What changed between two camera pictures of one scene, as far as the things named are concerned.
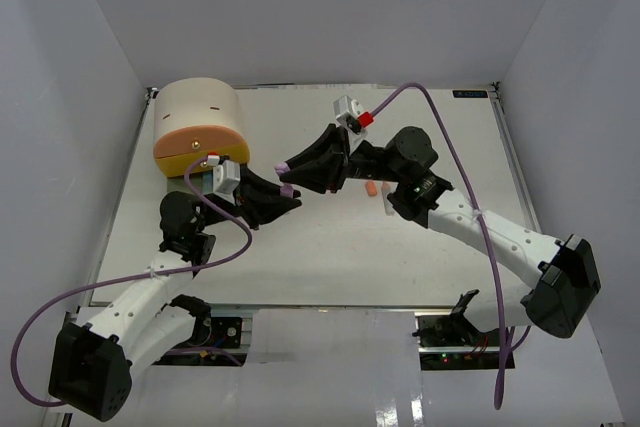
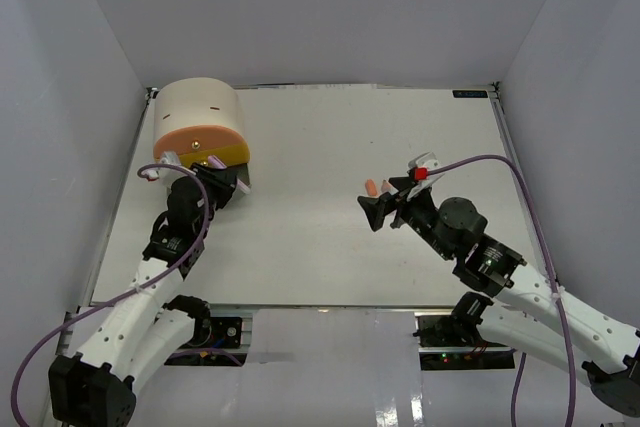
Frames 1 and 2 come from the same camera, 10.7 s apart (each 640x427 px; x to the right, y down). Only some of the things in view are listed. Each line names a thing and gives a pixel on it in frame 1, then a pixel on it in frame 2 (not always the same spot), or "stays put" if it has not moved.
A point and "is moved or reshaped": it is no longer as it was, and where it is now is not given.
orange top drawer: [195, 139] stays put
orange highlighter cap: [371, 187] stays put
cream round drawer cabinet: [196, 101] stays put
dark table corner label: [469, 94] stays put
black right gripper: [326, 173] -> [376, 209]
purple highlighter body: [287, 190] is moved or reshaped
